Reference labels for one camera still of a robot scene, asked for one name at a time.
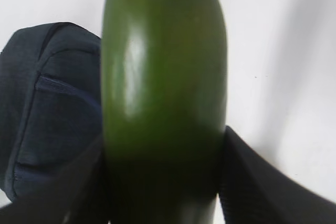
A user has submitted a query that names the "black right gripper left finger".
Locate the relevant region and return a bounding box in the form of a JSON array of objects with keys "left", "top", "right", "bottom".
[{"left": 1, "top": 136, "right": 110, "bottom": 223}]

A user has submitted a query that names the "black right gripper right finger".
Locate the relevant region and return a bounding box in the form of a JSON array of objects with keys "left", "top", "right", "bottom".
[{"left": 219, "top": 126, "right": 335, "bottom": 223}]

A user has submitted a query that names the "dark blue fabric lunch bag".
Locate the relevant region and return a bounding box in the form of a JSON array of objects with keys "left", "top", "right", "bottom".
[{"left": 1, "top": 22, "right": 102, "bottom": 201}]

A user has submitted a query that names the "dark green cucumber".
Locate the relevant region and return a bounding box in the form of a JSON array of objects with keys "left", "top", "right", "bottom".
[{"left": 101, "top": 0, "right": 226, "bottom": 223}]

